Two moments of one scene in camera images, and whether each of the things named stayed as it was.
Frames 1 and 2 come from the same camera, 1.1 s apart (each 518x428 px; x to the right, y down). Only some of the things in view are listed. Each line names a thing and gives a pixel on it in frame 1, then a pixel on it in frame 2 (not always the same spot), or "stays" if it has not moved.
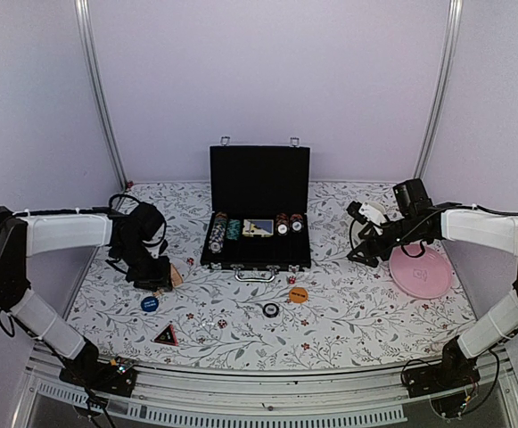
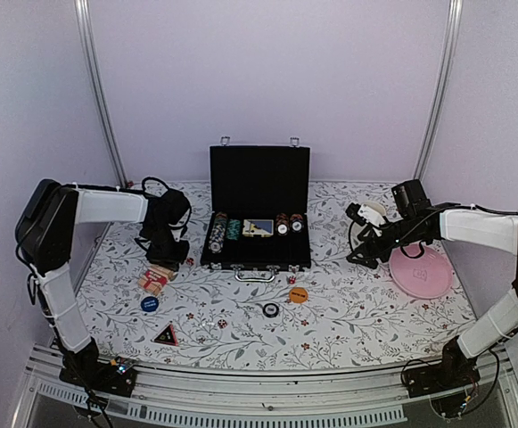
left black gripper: (159, 279) → (172, 262)
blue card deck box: (255, 226) stays
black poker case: (259, 220) stays
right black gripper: (372, 241) stays
